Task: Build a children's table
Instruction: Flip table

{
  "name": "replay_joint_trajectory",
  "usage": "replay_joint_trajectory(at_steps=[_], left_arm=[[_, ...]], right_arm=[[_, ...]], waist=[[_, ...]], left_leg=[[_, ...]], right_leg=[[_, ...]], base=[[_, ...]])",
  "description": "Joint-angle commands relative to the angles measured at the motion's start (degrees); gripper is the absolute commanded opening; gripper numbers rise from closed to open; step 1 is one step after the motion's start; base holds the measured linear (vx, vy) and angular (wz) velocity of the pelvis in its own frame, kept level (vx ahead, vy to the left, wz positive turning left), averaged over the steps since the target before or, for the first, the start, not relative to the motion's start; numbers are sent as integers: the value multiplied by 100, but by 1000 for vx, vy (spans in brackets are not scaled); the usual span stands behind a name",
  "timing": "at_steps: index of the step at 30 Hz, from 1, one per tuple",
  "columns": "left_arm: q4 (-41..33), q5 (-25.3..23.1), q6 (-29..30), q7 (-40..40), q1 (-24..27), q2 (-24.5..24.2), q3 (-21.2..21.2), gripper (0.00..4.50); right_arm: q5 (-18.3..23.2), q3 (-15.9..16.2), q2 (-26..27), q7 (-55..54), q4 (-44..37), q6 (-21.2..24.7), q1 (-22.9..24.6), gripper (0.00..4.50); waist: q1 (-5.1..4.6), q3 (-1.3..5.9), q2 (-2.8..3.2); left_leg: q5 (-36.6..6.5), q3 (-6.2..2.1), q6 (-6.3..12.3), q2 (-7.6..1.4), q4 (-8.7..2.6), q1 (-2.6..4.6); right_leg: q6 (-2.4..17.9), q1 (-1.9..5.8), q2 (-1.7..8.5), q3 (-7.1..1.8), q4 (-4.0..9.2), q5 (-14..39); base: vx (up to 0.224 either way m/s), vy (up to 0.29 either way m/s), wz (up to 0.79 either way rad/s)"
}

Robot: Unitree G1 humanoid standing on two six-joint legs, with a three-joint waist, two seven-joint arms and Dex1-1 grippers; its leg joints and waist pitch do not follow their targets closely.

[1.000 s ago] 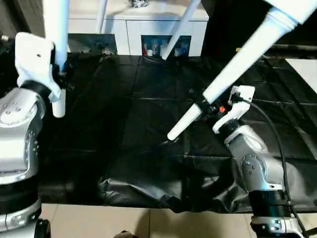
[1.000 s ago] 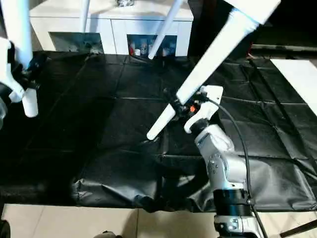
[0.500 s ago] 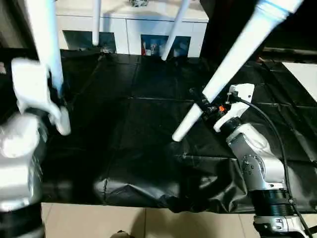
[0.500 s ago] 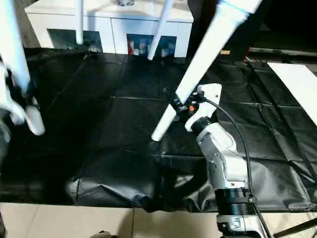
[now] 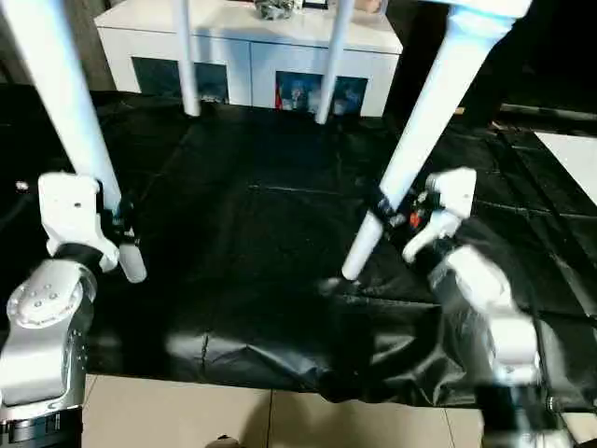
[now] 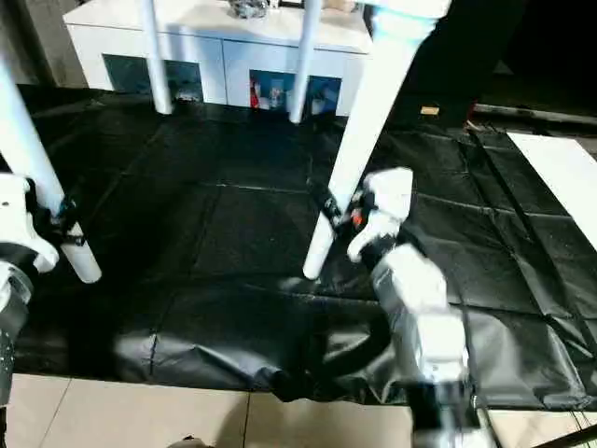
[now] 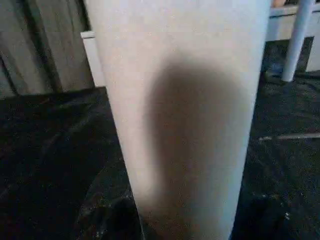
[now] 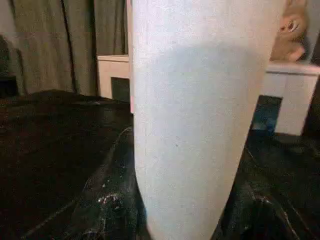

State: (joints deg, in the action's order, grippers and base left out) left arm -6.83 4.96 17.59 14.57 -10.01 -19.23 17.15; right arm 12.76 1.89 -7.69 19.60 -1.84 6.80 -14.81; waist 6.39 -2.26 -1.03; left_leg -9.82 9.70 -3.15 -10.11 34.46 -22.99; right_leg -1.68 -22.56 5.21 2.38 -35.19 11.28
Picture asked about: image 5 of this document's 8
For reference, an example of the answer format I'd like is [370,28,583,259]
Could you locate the white plastic table leg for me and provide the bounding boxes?
[175,0,201,118]
[340,11,516,281]
[315,0,355,125]
[0,0,147,284]

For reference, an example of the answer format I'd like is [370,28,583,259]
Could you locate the black work mat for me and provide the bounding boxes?
[0,82,597,412]

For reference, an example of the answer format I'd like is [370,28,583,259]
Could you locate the white side table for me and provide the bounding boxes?
[536,131,597,208]

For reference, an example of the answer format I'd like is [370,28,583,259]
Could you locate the dark grey curtain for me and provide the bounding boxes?
[0,0,122,90]

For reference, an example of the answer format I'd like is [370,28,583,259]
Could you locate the white cabinet with glass doors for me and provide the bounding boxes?
[96,0,404,118]

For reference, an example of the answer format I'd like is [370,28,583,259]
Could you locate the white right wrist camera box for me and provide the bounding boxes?
[401,168,479,264]

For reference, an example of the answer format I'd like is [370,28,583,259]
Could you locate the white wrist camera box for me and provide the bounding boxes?
[37,173,122,273]
[401,168,479,264]

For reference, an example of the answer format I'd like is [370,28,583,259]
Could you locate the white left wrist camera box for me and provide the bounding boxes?
[37,173,122,273]

